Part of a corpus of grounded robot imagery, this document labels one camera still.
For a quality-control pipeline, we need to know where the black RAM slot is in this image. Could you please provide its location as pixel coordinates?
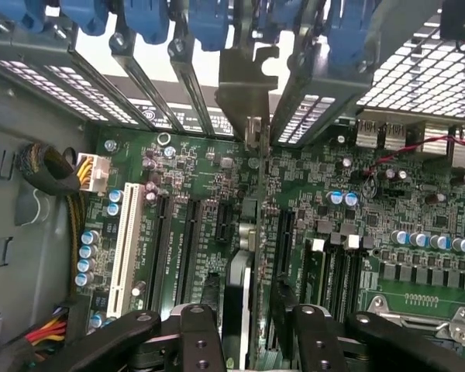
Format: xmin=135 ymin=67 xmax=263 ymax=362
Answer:
xmin=344 ymin=235 xmax=367 ymax=323
xmin=327 ymin=243 xmax=348 ymax=323

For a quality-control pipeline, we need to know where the white expansion slot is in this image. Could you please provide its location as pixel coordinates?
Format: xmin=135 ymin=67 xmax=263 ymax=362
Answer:
xmin=105 ymin=181 xmax=146 ymax=320

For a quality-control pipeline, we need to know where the long black expansion slot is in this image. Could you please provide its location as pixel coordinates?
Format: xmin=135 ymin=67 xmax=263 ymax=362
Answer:
xmin=146 ymin=191 xmax=173 ymax=313
xmin=174 ymin=198 xmax=204 ymax=308

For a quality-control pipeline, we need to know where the medium black expansion slot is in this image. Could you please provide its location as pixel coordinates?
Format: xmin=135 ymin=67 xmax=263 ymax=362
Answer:
xmin=274 ymin=211 xmax=297 ymax=277

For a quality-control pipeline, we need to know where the short black expansion slot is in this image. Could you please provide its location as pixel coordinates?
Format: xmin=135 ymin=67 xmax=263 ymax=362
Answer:
xmin=215 ymin=201 xmax=235 ymax=245

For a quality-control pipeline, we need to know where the blue slot retention clip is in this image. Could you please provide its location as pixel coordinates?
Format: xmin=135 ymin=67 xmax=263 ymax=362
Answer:
xmin=186 ymin=0 xmax=229 ymax=53
xmin=255 ymin=0 xmax=301 ymax=38
xmin=325 ymin=0 xmax=371 ymax=75
xmin=60 ymin=0 xmax=112 ymax=37
xmin=0 ymin=0 xmax=46 ymax=34
xmin=122 ymin=0 xmax=171 ymax=45

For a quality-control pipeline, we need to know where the CPU socket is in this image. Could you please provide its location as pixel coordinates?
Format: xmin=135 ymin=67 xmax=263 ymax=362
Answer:
xmin=366 ymin=286 xmax=465 ymax=372

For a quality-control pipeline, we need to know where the green motherboard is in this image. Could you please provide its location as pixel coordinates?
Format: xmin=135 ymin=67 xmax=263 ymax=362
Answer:
xmin=72 ymin=122 xmax=465 ymax=372

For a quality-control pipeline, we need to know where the white power connector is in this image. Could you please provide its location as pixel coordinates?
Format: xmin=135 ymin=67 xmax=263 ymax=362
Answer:
xmin=76 ymin=152 xmax=112 ymax=195

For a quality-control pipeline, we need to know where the metal rear port block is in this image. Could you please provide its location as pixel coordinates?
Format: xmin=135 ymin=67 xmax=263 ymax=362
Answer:
xmin=355 ymin=119 xmax=465 ymax=170

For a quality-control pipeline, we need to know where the open black PC case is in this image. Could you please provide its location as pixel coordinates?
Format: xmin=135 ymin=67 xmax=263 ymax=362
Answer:
xmin=0 ymin=0 xmax=465 ymax=372

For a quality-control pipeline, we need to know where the red yellow wire bundle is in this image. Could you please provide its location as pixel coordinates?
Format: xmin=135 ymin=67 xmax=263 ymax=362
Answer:
xmin=22 ymin=305 xmax=69 ymax=352

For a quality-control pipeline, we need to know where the black braided cable bundle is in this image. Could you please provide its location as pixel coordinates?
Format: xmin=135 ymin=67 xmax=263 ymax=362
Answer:
xmin=17 ymin=142 xmax=88 ymax=300

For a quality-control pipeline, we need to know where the red black twisted wire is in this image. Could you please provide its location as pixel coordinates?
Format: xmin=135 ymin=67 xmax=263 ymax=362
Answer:
xmin=362 ymin=133 xmax=465 ymax=177

